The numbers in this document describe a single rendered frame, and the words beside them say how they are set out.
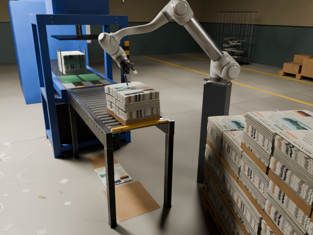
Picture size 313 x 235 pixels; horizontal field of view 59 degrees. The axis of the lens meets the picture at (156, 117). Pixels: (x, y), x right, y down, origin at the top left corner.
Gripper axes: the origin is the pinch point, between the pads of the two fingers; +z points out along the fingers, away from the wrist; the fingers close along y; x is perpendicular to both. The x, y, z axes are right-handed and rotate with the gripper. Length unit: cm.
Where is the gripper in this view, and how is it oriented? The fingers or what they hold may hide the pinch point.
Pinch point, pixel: (133, 80)
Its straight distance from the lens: 203.9
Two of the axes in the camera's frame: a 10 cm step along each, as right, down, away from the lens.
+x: -8.8, 1.5, -4.5
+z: 4.1, 7.1, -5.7
